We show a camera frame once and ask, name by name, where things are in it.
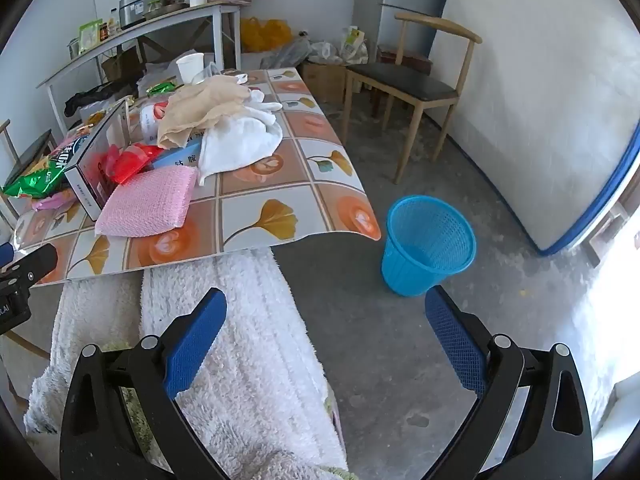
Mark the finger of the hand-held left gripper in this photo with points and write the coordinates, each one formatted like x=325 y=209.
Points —
x=35 y=262

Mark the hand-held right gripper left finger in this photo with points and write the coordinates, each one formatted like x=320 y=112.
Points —
x=195 y=340

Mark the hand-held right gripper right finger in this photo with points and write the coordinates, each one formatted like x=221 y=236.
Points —
x=455 y=340

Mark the green chips bag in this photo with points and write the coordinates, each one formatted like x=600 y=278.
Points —
x=35 y=180

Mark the blue plastic wastebasket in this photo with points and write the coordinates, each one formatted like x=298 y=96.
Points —
x=400 y=270

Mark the red plastic bag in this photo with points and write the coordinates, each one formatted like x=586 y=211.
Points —
x=130 y=162

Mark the light blue packet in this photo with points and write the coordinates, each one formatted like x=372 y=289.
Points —
x=175 y=157

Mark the beige cloth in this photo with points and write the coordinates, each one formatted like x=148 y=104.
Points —
x=200 y=105

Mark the white fluffy cloth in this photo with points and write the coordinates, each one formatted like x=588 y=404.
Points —
x=240 y=360

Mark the pink plastic wrapper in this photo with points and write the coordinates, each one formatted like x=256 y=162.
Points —
x=55 y=201

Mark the white carton box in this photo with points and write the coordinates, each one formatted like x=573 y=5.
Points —
x=85 y=160

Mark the pink scrubbing cloth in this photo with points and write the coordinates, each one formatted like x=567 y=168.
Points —
x=150 y=200

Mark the black cloth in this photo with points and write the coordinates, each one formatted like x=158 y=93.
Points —
x=100 y=95

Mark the white strawberry print packet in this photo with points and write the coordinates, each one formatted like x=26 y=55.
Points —
x=150 y=120

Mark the white towel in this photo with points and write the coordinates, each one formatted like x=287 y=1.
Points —
x=235 y=145

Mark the small green snack packet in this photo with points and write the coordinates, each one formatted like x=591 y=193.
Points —
x=160 y=89

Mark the small metal cup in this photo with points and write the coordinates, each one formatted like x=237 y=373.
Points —
x=74 y=49

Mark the cardboard box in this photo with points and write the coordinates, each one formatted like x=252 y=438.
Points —
x=322 y=80
x=122 y=62

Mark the green food packet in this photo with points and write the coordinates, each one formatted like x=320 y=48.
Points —
x=90 y=35

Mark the white blue-edged mattress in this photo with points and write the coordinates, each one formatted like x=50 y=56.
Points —
x=525 y=110

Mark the red jar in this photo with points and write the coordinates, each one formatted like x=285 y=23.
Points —
x=104 y=31

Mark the white paper cup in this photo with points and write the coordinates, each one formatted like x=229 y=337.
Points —
x=190 y=67

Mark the white bottle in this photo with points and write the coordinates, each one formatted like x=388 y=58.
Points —
x=113 y=22

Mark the white striped wrapper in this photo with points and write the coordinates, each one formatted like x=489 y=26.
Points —
x=237 y=78

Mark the white side table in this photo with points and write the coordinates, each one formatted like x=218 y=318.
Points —
x=165 y=17

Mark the metal pot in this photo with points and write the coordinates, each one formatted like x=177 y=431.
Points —
x=145 y=2

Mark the grey plastic bag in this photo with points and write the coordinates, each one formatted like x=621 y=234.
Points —
x=290 y=52

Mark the yellow plastic bag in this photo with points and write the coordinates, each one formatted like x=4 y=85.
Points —
x=265 y=35

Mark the white printed shopping bag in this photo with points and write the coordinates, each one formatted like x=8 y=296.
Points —
x=352 y=40

